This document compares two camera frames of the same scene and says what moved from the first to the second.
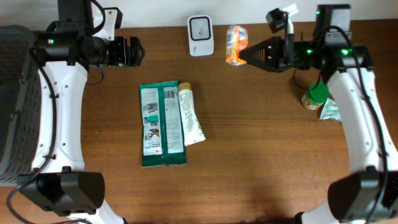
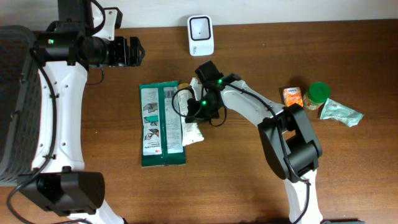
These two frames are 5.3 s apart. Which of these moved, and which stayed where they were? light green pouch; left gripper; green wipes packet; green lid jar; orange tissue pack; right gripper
Moved: orange tissue pack; right gripper
Stayed: light green pouch; left gripper; green wipes packet; green lid jar
